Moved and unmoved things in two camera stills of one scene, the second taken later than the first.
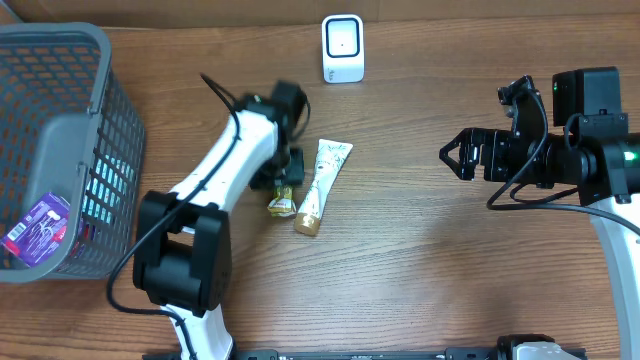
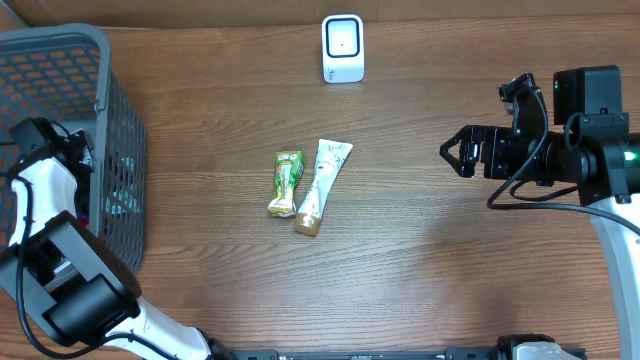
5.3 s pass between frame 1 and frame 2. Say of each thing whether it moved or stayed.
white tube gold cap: stayed
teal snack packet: moved
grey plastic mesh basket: stayed
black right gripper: stayed
